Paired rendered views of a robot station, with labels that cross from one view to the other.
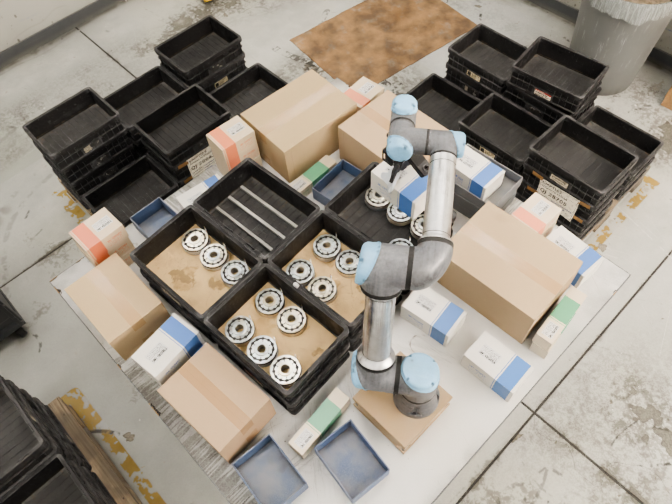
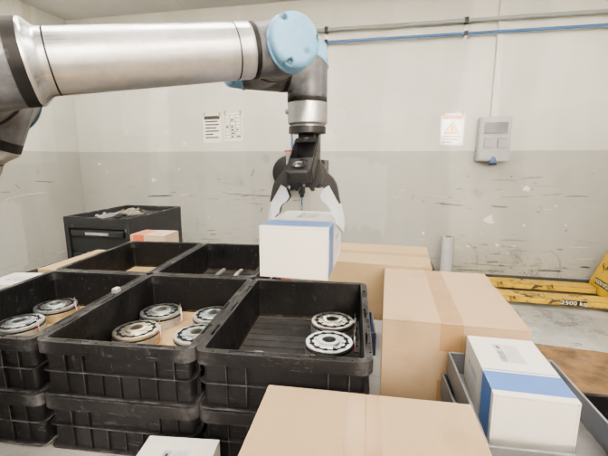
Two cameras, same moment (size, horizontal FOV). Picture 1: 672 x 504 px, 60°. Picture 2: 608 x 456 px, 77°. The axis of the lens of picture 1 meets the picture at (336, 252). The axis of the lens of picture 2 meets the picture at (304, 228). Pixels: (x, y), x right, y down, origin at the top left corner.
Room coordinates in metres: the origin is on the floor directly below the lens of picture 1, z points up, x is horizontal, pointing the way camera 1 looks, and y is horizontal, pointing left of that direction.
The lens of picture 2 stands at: (0.78, -0.82, 1.25)
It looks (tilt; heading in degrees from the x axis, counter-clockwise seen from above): 10 degrees down; 52
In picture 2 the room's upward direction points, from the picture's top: straight up
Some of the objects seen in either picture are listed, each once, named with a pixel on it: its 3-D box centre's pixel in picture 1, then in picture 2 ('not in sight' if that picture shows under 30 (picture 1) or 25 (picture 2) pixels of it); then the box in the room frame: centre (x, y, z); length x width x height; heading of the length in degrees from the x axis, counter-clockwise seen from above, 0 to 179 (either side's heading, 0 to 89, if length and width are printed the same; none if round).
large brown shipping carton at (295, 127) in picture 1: (300, 125); (372, 278); (1.84, 0.11, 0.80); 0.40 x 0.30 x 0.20; 127
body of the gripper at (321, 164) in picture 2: (399, 149); (308, 158); (1.26, -0.23, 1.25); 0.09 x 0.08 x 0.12; 40
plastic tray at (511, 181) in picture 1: (478, 178); (524, 408); (1.44, -0.59, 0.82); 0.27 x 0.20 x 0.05; 42
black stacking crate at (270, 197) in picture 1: (258, 215); (225, 275); (1.32, 0.28, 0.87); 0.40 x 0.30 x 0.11; 44
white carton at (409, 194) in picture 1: (403, 185); (305, 241); (1.23, -0.25, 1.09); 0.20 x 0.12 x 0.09; 40
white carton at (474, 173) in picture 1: (473, 173); (512, 387); (1.45, -0.57, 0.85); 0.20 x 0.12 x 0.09; 40
